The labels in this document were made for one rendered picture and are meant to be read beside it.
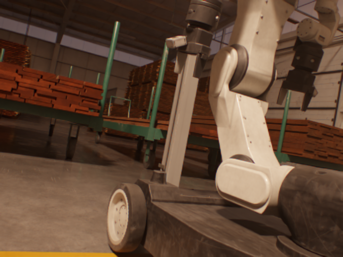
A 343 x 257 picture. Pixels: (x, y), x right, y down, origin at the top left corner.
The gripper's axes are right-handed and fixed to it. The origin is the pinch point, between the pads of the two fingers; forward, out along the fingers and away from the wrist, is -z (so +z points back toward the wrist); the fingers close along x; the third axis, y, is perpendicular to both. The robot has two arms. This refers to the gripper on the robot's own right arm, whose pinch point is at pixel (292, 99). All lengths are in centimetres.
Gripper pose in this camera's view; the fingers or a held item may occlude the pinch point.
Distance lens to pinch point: 117.0
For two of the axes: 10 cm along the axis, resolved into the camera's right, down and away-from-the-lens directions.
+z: 2.8, -9.5, -1.5
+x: -4.4, -2.6, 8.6
